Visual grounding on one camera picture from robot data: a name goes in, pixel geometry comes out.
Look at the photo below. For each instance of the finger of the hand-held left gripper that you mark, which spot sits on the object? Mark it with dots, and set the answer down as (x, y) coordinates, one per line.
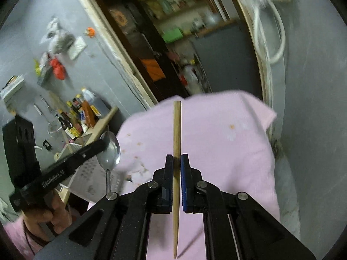
(93, 150)

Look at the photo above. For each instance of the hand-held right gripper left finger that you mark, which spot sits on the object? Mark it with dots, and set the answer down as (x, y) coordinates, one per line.
(169, 184)

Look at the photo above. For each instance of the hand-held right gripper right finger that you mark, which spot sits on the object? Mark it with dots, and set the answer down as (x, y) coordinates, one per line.
(185, 184)

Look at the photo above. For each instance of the large metal spoon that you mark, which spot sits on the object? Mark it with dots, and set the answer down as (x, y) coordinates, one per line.
(109, 151)

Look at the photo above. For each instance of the white perforated utensil holder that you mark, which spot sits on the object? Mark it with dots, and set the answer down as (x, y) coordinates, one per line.
(89, 178)

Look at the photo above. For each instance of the wooden chopstick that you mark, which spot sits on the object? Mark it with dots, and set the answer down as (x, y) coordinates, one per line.
(177, 130)

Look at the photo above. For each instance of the person's left hand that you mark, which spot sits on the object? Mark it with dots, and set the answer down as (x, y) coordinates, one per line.
(57, 211)

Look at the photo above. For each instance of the soy sauce bottle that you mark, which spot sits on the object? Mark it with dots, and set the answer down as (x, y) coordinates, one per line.
(76, 124)

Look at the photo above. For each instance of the brown seasoning packet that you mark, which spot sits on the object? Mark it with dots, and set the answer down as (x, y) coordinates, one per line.
(88, 113)

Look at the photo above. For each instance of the metal strainer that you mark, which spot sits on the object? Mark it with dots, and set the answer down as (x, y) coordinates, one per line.
(53, 128)

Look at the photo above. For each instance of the dark pump bottle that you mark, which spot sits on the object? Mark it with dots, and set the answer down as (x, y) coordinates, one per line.
(65, 123)

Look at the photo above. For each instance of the pink cloth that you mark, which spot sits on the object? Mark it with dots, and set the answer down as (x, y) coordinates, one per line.
(230, 154)

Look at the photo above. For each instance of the hanging metal utensil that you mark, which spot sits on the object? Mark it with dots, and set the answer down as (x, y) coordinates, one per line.
(44, 101)

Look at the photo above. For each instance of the person's pink shirt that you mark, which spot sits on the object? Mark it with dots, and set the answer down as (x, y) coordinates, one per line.
(16, 238)

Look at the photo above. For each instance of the red plastic bag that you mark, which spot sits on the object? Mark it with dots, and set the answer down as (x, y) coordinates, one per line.
(58, 69)

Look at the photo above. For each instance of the white jug with red cap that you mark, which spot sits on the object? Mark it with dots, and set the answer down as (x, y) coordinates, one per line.
(192, 78)

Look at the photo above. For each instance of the dark wooden door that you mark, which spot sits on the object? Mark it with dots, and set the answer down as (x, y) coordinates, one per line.
(141, 48)

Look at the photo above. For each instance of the clear bag with dark contents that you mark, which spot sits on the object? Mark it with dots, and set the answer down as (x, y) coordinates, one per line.
(61, 42)

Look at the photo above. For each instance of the orange plug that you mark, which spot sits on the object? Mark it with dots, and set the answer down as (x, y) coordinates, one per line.
(90, 32)

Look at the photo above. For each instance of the grey cabinet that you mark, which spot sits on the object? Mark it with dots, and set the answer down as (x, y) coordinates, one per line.
(225, 59)

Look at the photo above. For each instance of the small clear plastic bag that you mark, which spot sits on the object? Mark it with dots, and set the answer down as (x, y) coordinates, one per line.
(53, 25)

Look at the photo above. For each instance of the green box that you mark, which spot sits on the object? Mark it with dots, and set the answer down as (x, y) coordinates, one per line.
(172, 35)

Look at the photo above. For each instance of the green jar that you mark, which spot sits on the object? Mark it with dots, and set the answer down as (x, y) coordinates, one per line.
(164, 5)

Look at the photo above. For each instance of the metal pot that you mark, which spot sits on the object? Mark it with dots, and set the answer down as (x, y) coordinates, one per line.
(211, 19)

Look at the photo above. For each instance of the wooden shelf unit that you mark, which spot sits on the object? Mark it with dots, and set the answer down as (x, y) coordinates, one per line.
(187, 5)

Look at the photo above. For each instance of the white wall rack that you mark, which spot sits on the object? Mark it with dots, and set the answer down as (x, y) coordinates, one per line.
(10, 88)

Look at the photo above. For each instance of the metal wall shelf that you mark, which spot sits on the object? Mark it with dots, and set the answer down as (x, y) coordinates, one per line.
(44, 73)

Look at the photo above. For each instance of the door frame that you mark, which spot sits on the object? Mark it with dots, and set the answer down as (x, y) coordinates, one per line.
(113, 48)

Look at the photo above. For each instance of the white wall switch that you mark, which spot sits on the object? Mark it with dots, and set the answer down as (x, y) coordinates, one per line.
(77, 47)

